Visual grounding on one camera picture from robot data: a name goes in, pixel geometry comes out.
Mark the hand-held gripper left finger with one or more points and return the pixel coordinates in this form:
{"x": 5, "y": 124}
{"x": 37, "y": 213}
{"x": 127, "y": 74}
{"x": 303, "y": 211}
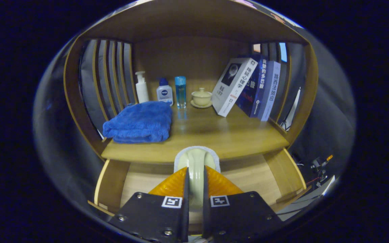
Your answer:
{"x": 154, "y": 219}

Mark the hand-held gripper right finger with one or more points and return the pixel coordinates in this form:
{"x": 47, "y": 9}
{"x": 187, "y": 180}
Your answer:
{"x": 241, "y": 216}

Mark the wooden drawer with black knob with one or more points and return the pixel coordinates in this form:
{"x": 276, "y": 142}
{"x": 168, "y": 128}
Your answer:
{"x": 140, "y": 182}

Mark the wooden countertop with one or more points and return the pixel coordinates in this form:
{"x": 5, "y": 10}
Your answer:
{"x": 214, "y": 135}

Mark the wooden cabinet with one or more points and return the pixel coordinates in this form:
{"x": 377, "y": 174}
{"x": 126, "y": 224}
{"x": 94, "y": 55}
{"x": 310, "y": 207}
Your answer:
{"x": 187, "y": 20}

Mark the black device with orange clip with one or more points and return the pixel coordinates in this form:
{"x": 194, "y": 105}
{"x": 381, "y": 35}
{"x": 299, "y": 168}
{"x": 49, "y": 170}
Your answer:
{"x": 319, "y": 167}

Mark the blue folded towel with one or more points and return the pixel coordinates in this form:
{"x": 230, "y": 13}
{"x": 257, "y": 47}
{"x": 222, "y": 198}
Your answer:
{"x": 140, "y": 123}

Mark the dark blue book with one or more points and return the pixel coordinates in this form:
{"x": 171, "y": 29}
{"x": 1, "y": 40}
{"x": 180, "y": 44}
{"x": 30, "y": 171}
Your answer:
{"x": 253, "y": 94}

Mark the beige lidded teacup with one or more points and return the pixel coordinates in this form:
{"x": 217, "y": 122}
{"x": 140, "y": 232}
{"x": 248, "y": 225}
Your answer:
{"x": 201, "y": 98}

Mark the white bottle with blue cap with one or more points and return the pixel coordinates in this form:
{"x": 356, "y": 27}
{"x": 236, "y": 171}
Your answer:
{"x": 164, "y": 94}

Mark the light blue book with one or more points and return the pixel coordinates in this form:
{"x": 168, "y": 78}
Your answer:
{"x": 271, "y": 91}

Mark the white book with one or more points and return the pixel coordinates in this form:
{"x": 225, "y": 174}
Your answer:
{"x": 231, "y": 87}

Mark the white pump bottle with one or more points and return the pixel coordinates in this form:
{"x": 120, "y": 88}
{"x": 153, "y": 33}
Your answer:
{"x": 142, "y": 91}

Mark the clear blue bottle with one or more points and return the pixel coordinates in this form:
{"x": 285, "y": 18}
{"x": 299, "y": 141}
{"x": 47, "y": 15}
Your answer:
{"x": 180, "y": 92}

